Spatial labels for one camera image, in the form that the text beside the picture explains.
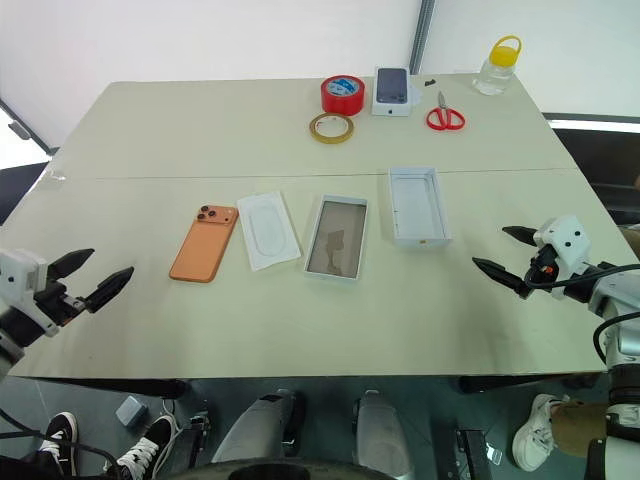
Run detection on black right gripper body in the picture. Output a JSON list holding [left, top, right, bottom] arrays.
[[519, 244, 559, 300]]

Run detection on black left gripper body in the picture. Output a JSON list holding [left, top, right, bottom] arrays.
[[32, 278, 89, 327]]

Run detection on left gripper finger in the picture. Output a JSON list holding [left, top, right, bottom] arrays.
[[48, 248, 95, 282], [84, 266, 135, 314]]

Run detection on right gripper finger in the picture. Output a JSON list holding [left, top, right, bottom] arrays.
[[471, 256, 529, 301], [501, 225, 539, 247]]

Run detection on orange smartphone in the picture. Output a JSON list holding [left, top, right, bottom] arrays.
[[168, 203, 240, 284]]

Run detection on small grey rectangular block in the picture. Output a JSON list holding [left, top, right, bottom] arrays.
[[114, 394, 149, 428]]

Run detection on closed printed phone box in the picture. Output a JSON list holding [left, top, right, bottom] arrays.
[[370, 65, 419, 118]]

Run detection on black table crossbar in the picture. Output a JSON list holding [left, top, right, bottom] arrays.
[[458, 373, 609, 396], [47, 378, 187, 400]]

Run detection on dark side table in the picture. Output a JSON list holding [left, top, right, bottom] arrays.
[[542, 112, 640, 226]]

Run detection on black white sneaker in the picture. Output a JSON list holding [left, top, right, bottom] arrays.
[[38, 411, 80, 477], [115, 414, 177, 480]]

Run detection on clear jar yellow lid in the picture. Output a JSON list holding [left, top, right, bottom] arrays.
[[472, 34, 523, 97]]

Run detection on brown trouser leg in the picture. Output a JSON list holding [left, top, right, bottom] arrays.
[[547, 399, 610, 459]]

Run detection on white cardboard insert tray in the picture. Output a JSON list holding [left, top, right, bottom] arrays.
[[236, 190, 303, 273]]

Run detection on grey robot right leg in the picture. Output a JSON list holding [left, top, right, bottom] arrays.
[[353, 388, 415, 480]]

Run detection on grey robot leg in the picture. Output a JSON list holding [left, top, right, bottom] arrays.
[[353, 388, 415, 480], [210, 388, 306, 465]]

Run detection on grey robot left leg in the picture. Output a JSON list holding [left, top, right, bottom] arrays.
[[210, 388, 306, 465]]

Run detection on red tape roll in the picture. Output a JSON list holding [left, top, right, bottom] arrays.
[[320, 74, 368, 117]]

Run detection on yellow clear tape roll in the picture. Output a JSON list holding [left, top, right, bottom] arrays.
[[308, 112, 356, 146]]

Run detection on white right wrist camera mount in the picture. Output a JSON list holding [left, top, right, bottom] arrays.
[[531, 214, 589, 282]]

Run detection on dark door frame bar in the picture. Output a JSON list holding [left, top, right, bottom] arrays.
[[0, 97, 59, 157]]

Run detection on red handled scissors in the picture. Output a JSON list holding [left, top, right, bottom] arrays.
[[425, 90, 467, 132]]

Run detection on black floor cable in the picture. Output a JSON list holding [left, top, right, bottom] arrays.
[[0, 407, 121, 476]]

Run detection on white floor cable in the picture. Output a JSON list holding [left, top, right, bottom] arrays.
[[158, 423, 182, 469]]

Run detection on grey wall pillar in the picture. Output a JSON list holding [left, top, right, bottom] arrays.
[[408, 0, 437, 76]]

